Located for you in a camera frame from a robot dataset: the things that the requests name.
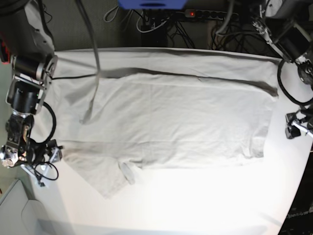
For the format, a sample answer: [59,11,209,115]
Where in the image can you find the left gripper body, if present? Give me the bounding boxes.
[285,107,313,138]

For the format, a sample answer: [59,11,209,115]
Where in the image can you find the white plastic bin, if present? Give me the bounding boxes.
[0,180,63,235]

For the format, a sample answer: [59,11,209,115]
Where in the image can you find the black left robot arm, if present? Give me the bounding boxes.
[251,0,313,139]

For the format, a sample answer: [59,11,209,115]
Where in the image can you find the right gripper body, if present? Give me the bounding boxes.
[19,144,59,181]

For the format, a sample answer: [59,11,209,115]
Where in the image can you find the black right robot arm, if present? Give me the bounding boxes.
[0,0,62,187]

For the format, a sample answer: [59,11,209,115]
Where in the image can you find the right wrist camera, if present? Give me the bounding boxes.
[37,180,46,188]

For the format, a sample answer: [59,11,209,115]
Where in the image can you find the white power strip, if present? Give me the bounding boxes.
[184,9,227,20]

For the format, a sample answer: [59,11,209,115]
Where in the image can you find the blue box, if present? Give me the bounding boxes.
[118,0,187,9]

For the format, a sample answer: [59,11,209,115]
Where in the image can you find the white t-shirt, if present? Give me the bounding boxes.
[46,50,278,197]

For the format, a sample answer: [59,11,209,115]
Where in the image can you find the red and blue tools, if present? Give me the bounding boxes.
[0,39,11,64]

